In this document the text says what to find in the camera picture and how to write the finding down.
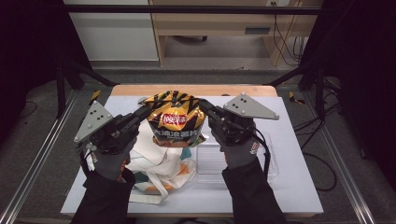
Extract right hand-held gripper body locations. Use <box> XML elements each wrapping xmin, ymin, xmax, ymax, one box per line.
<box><xmin>207</xmin><ymin>92</ymin><xmax>280</xmax><ymax>147</ymax></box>

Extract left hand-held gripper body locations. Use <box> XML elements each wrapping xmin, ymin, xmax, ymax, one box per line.
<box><xmin>73</xmin><ymin>100</ymin><xmax>143</xmax><ymax>156</ymax></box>

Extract black and gold chip bag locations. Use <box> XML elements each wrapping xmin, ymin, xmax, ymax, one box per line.
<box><xmin>138</xmin><ymin>90</ymin><xmax>208</xmax><ymax>148</ymax></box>

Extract white tote bag coloured blobs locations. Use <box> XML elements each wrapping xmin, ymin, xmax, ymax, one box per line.
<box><xmin>83</xmin><ymin>119</ymin><xmax>199</xmax><ymax>205</ymax></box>

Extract person's left hand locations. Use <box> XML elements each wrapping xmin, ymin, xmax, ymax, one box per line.
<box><xmin>88</xmin><ymin>136</ymin><xmax>138</xmax><ymax>182</ymax></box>

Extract person's right hand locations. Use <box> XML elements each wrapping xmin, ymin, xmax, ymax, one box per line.
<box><xmin>212</xmin><ymin>130</ymin><xmax>262</xmax><ymax>171</ymax></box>

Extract yellow black tape piece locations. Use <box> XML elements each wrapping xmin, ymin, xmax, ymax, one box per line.
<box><xmin>89</xmin><ymin>90</ymin><xmax>102</xmax><ymax>106</ymax></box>
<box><xmin>288</xmin><ymin>91</ymin><xmax>306</xmax><ymax>105</ymax></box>

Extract black metal stand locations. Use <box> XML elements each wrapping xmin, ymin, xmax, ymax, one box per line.
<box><xmin>267</xmin><ymin>60</ymin><xmax>328</xmax><ymax>120</ymax></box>
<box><xmin>55</xmin><ymin>59</ymin><xmax>120</xmax><ymax>119</ymax></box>

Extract clear plastic box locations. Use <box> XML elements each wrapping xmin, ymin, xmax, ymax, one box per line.
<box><xmin>195</xmin><ymin>130</ymin><xmax>280</xmax><ymax>185</ymax></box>

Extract white table sheet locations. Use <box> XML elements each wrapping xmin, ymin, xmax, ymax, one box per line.
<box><xmin>60</xmin><ymin>94</ymin><xmax>325</xmax><ymax>216</ymax></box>

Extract white cabinet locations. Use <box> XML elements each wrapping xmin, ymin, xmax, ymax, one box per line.
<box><xmin>64</xmin><ymin>0</ymin><xmax>160</xmax><ymax>63</ymax></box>

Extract light wooden desk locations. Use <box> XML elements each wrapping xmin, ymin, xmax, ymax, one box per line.
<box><xmin>148</xmin><ymin>0</ymin><xmax>325</xmax><ymax>67</ymax></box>

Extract black curtain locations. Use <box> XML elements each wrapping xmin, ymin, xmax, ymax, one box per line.
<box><xmin>0</xmin><ymin>0</ymin><xmax>94</xmax><ymax>147</ymax></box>
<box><xmin>300</xmin><ymin>0</ymin><xmax>396</xmax><ymax>190</ymax></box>

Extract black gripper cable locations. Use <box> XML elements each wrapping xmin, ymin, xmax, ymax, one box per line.
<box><xmin>248</xmin><ymin>127</ymin><xmax>272</xmax><ymax>180</ymax></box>
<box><xmin>79</xmin><ymin>143</ymin><xmax>94</xmax><ymax>171</ymax></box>

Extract black hanging cables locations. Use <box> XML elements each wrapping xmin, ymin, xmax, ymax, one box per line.
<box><xmin>272</xmin><ymin>1</ymin><xmax>307</xmax><ymax>66</ymax></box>

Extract aluminium floor rail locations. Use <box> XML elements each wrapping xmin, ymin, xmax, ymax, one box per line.
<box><xmin>0</xmin><ymin>90</ymin><xmax>78</xmax><ymax>224</ymax></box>
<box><xmin>303</xmin><ymin>91</ymin><xmax>377</xmax><ymax>224</ymax></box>

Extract black frame crossbar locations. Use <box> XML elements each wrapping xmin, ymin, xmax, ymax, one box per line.
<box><xmin>64</xmin><ymin>4</ymin><xmax>323</xmax><ymax>16</ymax></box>

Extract black floor cables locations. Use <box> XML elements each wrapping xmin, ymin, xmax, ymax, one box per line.
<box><xmin>293</xmin><ymin>102</ymin><xmax>341</xmax><ymax>192</ymax></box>

